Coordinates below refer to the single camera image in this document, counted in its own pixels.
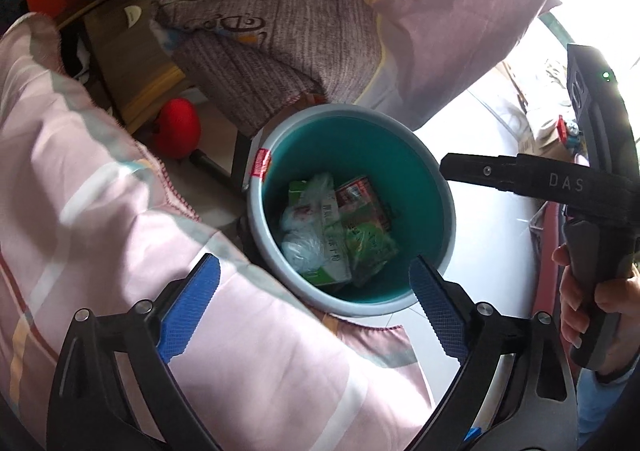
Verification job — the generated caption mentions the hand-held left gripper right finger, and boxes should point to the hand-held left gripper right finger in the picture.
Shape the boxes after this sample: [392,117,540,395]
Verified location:
[409,253,581,451]

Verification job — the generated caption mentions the teal plastic bin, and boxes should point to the teal plastic bin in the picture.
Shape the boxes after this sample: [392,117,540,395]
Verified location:
[246,103,457,317]

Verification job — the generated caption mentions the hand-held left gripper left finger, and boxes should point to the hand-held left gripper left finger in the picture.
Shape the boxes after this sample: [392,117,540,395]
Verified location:
[47,253,223,451]

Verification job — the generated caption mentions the clear green wrapper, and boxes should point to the clear green wrapper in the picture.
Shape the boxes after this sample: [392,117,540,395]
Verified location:
[342,221,400,288]

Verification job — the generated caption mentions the small blue figurine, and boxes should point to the small blue figurine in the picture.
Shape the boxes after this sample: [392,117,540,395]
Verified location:
[557,116,583,142]

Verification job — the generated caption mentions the red round object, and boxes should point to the red round object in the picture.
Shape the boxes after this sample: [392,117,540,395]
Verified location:
[152,98,202,160]

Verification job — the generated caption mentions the green snack packets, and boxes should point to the green snack packets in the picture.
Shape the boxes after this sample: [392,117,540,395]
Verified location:
[287,178,353,288]

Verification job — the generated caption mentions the person's right forearm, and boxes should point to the person's right forearm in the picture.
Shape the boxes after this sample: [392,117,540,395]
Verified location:
[575,363,640,438]

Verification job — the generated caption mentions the white crumpled cloth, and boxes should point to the white crumpled cloth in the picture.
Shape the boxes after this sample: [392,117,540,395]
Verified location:
[525,58,576,142]

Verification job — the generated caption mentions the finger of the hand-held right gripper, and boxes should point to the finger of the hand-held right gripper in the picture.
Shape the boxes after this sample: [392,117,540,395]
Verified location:
[439,151,522,196]

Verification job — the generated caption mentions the plaid blanket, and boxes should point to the plaid blanket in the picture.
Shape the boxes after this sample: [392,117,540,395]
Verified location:
[0,13,433,451]

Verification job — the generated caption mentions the clear plastic bag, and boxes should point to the clear plastic bag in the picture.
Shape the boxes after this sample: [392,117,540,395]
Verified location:
[280,173,341,274]

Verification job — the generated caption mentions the small cardboard box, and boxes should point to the small cardboard box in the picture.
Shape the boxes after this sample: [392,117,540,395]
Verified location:
[520,131,576,162]

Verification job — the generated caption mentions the person's right hand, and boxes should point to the person's right hand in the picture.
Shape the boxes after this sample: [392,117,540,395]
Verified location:
[552,245,640,379]

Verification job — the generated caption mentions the grey-brown striped blanket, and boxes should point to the grey-brown striped blanket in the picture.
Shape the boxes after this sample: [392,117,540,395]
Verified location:
[120,0,561,132]

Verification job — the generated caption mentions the black metal pole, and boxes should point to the black metal pole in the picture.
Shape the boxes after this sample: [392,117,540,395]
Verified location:
[189,151,247,192]

